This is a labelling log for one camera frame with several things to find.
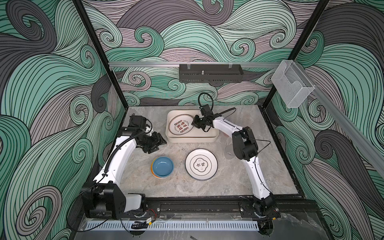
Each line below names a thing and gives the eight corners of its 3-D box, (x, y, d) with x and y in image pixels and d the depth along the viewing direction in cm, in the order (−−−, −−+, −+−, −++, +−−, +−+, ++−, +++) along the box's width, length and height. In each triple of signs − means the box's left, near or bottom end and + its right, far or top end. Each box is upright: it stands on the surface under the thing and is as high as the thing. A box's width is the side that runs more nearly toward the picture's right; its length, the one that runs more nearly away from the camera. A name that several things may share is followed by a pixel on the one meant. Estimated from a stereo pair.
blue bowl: (153, 181, 84) (149, 174, 75) (156, 164, 91) (152, 156, 82) (173, 182, 84) (171, 174, 75) (174, 164, 91) (173, 156, 82)
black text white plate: (185, 180, 85) (185, 178, 82) (185, 151, 97) (185, 148, 94) (218, 180, 85) (219, 178, 82) (215, 151, 97) (215, 148, 94)
